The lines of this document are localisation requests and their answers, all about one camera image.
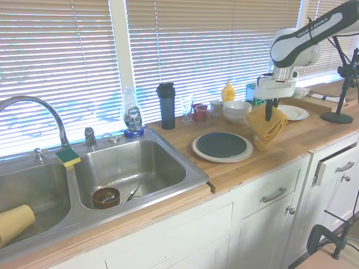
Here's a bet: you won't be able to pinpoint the large metal drawer handle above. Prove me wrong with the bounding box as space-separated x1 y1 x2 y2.
261 187 288 204

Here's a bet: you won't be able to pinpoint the light wooden board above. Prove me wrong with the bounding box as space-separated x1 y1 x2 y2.
288 246 359 269

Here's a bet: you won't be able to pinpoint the chrome faucet handle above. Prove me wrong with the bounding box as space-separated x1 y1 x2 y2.
84 127 98 150

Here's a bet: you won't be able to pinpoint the wooden tray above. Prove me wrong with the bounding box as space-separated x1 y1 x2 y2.
288 86 359 113

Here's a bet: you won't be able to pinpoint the yellow plastic cup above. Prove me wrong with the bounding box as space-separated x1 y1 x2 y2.
0 204 36 249

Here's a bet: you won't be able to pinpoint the clear plastic cup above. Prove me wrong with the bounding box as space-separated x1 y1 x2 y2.
195 105 215 124

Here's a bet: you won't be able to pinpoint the stainless steel double sink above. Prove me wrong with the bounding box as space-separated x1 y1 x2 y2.
0 127 211 253

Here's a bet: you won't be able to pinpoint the wide white window blind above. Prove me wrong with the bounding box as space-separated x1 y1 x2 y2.
0 0 128 161
125 0 302 127

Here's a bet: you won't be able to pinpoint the white rolled napkin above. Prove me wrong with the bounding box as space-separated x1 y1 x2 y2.
307 93 340 103

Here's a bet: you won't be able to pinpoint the open white drawer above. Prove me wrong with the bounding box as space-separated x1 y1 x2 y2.
313 142 359 187

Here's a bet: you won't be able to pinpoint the green cardboard box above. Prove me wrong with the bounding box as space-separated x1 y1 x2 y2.
246 83 267 107

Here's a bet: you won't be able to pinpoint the yellow mustard bottle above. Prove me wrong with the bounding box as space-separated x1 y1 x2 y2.
221 80 237 103

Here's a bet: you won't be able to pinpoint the small patterned ceramic cup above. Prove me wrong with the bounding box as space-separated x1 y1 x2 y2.
210 100 224 117

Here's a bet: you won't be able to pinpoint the black clamp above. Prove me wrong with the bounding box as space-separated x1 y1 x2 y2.
306 209 355 260

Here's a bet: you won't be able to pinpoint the yellow cloth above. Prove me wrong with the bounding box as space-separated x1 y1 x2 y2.
246 107 289 152

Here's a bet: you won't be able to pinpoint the brown bowl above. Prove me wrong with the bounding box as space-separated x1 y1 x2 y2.
93 187 122 210

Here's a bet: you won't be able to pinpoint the dark blue plate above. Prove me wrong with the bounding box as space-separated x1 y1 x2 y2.
196 132 249 159

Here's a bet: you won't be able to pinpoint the white kitchen cabinet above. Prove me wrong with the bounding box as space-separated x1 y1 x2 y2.
36 131 359 269

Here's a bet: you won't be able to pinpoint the chrome gooseneck faucet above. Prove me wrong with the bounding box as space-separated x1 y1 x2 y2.
0 95 72 150

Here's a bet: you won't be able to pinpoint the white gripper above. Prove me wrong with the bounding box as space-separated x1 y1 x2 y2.
254 74 298 122

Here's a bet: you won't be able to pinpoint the chrome sink knob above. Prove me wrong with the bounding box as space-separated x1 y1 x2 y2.
33 147 47 163

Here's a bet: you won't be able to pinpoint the small metal drawer handle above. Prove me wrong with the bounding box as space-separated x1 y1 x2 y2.
334 161 356 173

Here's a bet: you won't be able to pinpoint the black camera stand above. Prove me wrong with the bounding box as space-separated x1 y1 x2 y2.
321 35 359 124

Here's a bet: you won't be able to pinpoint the red cup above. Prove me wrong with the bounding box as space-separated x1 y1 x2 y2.
192 103 209 122

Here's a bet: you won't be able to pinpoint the white patterned bowl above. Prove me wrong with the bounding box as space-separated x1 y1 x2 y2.
292 86 311 99

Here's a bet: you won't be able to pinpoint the clear stemmed glass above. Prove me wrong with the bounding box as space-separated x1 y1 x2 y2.
180 95 195 125

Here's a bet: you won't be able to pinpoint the narrow white window blind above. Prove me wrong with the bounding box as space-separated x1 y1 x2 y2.
302 0 359 85

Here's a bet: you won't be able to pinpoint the dark plate with white rim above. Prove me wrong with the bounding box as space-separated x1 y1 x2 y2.
191 131 255 164

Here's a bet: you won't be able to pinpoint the black shaker bottle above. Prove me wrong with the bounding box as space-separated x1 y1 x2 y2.
156 82 177 131

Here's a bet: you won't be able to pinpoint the clear Dawn soap bottle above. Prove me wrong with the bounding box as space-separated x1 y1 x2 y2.
123 85 144 132

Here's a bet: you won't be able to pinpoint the yellow green sponge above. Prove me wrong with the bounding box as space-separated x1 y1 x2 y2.
55 148 82 169

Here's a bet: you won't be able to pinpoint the metal utensils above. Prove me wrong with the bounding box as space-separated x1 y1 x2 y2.
120 182 143 204

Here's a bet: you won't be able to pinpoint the chrome sink hole ring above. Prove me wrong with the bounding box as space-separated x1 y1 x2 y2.
100 132 120 145

